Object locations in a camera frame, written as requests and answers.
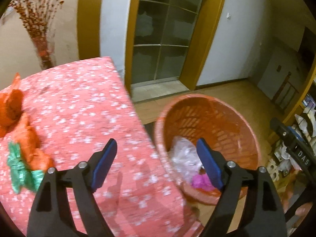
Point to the orange lined trash basket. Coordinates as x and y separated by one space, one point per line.
225 130

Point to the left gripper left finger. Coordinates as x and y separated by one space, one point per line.
51 214

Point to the red branch vase decoration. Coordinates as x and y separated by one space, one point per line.
37 17

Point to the red floral tablecloth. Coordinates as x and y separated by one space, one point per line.
76 108

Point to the purple plastic bag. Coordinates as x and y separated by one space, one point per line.
202 182

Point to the orange plastic bag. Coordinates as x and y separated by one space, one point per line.
26 136
11 105

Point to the teal green plastic bag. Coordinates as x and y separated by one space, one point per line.
21 175

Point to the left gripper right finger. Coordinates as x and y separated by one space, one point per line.
262 213

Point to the glass sliding door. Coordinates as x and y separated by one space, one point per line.
163 33

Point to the white plastic bag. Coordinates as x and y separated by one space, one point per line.
184 157

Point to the wooden chair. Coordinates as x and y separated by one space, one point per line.
285 94

